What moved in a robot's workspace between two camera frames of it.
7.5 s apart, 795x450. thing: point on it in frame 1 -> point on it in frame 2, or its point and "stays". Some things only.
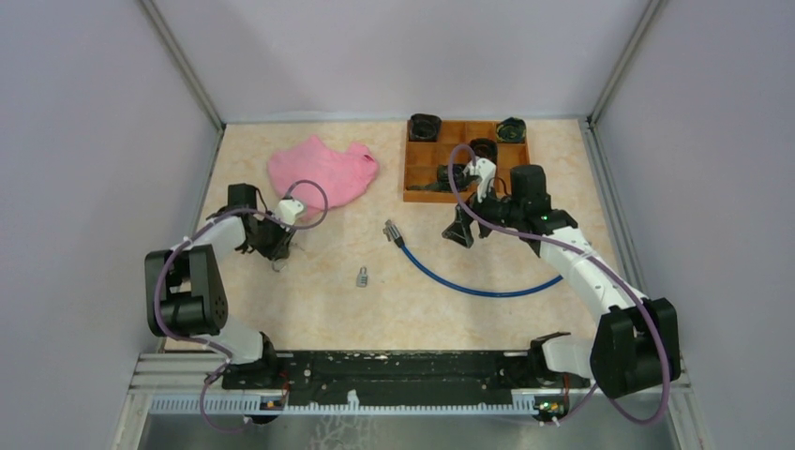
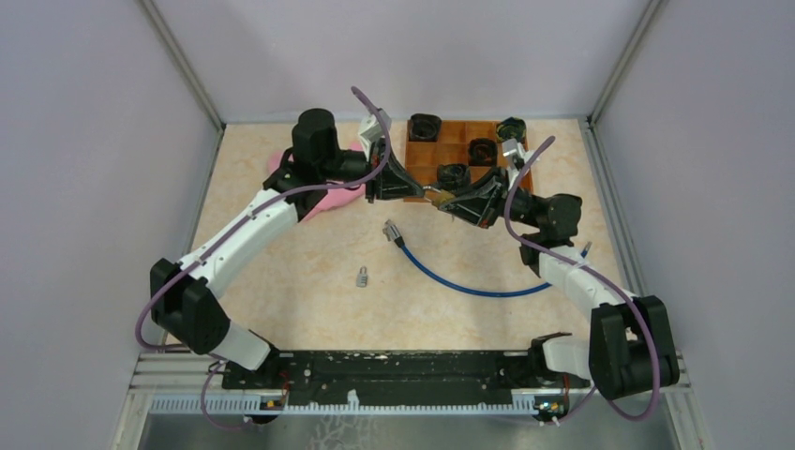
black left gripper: x=279 y=248 -> x=392 y=185
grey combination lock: x=362 y=278 stays
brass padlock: x=278 y=265 -> x=444 y=197
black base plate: x=401 y=377 stays
